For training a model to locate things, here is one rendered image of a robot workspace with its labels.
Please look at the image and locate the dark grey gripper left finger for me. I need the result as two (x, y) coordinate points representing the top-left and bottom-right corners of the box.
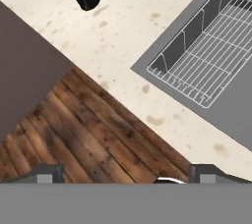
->
(0, 163), (65, 185)

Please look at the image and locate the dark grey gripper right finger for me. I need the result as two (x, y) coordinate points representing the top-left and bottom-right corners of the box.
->
(188, 163), (252, 185)

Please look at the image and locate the grey sink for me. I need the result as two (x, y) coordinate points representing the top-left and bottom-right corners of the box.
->
(130, 0), (252, 152)

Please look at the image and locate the mauve cupboard front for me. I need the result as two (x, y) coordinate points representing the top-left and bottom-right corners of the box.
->
(0, 1), (75, 141)

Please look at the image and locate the silver cupboard handle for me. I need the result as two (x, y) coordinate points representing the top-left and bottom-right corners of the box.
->
(156, 177), (186, 185)

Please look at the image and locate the white wire sink rack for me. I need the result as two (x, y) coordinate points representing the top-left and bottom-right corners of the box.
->
(146, 0), (252, 109)

